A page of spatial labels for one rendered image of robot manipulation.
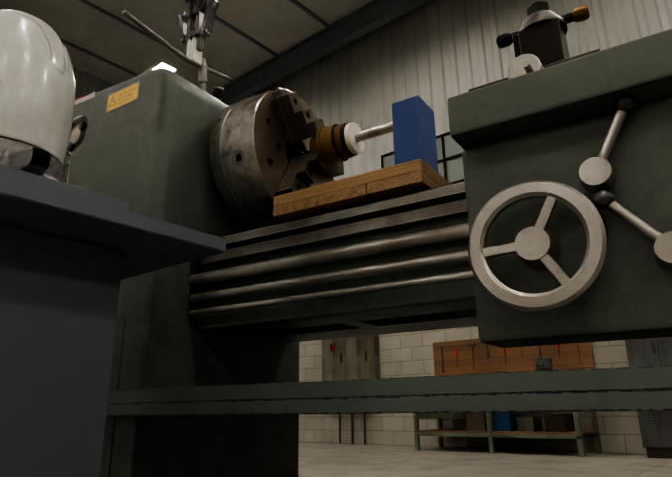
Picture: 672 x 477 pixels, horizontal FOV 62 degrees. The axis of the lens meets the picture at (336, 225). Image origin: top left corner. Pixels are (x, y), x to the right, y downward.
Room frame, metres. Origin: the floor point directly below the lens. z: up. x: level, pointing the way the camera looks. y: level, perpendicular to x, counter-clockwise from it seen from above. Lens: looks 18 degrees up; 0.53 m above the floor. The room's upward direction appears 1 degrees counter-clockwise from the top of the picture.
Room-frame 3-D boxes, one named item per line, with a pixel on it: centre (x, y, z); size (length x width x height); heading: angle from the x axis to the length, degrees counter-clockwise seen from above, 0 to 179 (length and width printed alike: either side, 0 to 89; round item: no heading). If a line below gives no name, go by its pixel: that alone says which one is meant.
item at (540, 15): (0.80, -0.35, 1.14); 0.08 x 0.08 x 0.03
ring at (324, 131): (1.12, 0.00, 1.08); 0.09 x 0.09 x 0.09; 58
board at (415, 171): (1.05, -0.11, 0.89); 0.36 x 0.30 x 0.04; 148
